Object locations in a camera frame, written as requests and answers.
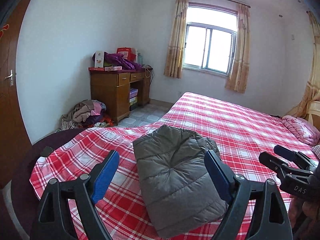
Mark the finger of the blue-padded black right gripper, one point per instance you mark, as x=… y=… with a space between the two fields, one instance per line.
x=269 y=218

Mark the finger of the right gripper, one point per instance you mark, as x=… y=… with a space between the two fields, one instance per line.
x=301 y=160
x=280 y=167

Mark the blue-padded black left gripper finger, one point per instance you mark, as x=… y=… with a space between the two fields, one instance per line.
x=54 y=219

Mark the grey quilted down jacket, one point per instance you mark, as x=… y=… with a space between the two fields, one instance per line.
x=176 y=188

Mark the pile of clothes on floor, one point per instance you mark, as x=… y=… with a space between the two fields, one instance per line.
x=86 y=114

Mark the person hand holding gripper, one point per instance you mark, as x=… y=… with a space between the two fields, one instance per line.
x=304 y=218

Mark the pink quilted blanket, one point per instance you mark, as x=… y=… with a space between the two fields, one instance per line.
x=301 y=129

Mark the red white plaid bed sheet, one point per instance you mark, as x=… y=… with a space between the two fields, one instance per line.
x=240 y=133

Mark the cream wooden headboard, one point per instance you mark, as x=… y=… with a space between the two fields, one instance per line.
x=313 y=113

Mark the beige drape beside headboard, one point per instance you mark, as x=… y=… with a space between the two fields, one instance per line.
x=302 y=64

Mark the right beige curtain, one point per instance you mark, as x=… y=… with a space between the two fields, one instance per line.
x=237 y=80

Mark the beige curtain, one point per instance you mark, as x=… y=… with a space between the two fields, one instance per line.
x=174 y=61
x=237 y=80

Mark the brown wooden door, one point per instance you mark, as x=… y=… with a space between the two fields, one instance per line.
x=15 y=142

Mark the left beige curtain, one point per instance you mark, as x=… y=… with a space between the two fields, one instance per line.
x=174 y=61

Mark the stack of boxes in desk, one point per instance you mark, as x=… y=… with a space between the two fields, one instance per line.
x=133 y=98

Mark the brown wooden desk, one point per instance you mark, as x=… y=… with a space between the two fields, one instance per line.
x=113 y=89

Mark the flat red box on desk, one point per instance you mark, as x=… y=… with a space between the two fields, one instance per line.
x=105 y=69

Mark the white carton on desk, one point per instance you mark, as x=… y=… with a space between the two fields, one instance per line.
x=99 y=59

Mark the purple garment on desk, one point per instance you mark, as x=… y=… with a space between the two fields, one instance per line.
x=118 y=60

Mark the window with metal frame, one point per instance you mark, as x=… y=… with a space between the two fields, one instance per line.
x=210 y=39

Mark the silver door handle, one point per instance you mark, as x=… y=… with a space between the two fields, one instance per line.
x=10 y=78

